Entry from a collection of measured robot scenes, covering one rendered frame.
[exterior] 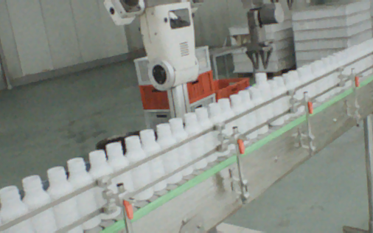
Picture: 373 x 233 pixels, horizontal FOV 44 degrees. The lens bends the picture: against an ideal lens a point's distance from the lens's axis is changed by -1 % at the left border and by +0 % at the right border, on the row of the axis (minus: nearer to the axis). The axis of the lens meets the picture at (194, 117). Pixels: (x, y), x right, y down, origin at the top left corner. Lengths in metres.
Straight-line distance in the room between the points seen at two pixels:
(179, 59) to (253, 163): 0.79
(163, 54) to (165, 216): 1.06
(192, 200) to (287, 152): 0.54
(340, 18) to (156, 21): 6.00
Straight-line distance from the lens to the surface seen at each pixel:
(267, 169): 1.63
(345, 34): 7.94
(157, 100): 3.99
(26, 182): 1.04
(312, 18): 8.11
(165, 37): 2.12
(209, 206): 1.39
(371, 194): 2.74
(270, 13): 1.59
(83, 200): 1.11
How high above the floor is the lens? 1.46
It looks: 13 degrees down
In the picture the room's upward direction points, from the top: 9 degrees counter-clockwise
